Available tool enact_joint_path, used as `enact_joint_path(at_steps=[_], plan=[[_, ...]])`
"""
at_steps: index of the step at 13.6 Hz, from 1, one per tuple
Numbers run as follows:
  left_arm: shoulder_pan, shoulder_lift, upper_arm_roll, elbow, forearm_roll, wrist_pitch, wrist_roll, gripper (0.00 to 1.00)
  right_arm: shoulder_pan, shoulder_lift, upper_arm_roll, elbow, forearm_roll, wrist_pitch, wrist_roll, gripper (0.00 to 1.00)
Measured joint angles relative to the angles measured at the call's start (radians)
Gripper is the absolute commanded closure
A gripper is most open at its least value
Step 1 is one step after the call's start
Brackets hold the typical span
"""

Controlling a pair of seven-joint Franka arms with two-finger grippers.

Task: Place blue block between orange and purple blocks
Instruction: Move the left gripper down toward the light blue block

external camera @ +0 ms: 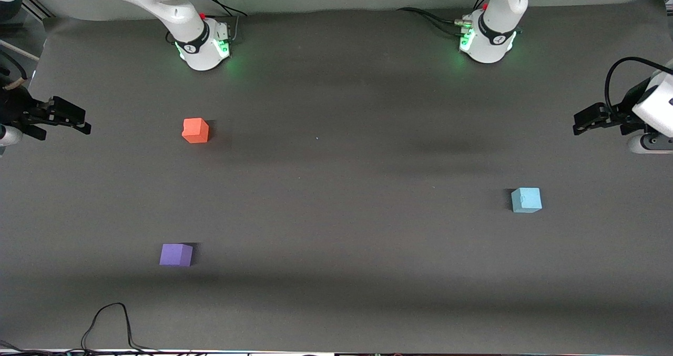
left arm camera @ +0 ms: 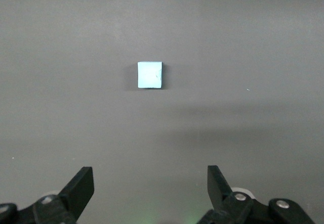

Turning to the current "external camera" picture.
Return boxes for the purple foam block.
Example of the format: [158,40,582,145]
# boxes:
[159,243,193,267]

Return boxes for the aluminium frame rail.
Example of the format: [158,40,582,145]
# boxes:
[20,0,55,19]

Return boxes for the thin wooden stick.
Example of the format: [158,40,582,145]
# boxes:
[0,39,40,62]

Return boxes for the orange foam block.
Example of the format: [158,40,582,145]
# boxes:
[182,118,210,144]

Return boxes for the light blue foam block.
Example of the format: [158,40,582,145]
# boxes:
[511,187,543,213]

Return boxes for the black left arm base cables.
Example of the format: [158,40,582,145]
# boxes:
[396,0,492,37]

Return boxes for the black right arm base cables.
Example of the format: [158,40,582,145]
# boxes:
[199,0,248,46]

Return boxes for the looped black table cable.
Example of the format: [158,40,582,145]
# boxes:
[81,302,158,353]

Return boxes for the black arm base cables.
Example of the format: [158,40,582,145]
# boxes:
[199,0,248,46]
[396,0,492,37]

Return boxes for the dark grey table mat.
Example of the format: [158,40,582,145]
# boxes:
[0,0,673,354]

